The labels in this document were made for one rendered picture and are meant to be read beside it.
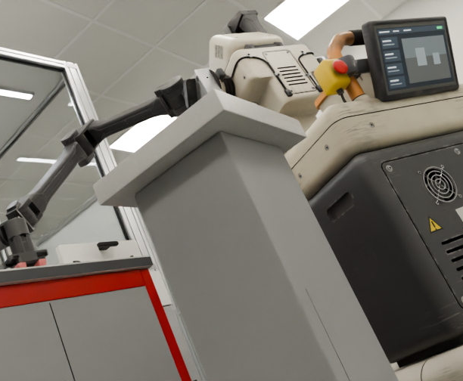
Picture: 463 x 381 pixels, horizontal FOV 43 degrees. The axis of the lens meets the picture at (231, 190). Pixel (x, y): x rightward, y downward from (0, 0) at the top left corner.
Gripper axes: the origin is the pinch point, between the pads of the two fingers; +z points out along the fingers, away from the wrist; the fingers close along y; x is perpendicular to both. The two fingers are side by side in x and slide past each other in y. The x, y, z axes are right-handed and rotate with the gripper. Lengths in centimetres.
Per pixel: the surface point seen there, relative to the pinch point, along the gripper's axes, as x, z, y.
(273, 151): 81, 12, -11
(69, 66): -44, -114, -66
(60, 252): 0.4, -8.5, -9.8
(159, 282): -45, -8, -69
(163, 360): 25.5, 31.5, -11.9
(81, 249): -0.8, -9.0, -16.7
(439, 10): -10, -174, -407
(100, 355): 28.5, 26.9, 3.7
